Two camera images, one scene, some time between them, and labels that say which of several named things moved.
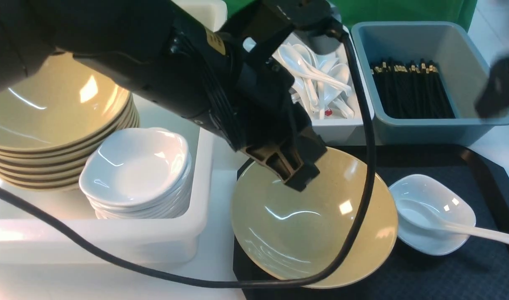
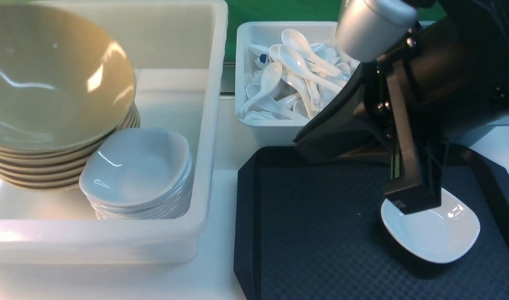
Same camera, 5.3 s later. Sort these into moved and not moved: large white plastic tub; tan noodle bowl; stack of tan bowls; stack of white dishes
Moved: tan noodle bowl
Not moved: large white plastic tub; stack of tan bowls; stack of white dishes
